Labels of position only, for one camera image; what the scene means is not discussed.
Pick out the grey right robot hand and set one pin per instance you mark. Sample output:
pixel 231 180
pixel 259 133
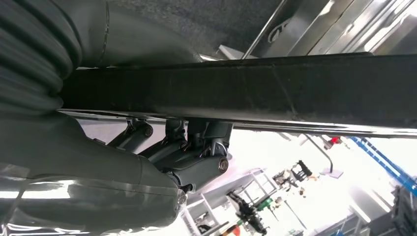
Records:
pixel 81 163

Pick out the blue metal rack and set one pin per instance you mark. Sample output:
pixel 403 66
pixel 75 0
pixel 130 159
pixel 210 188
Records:
pixel 384 163

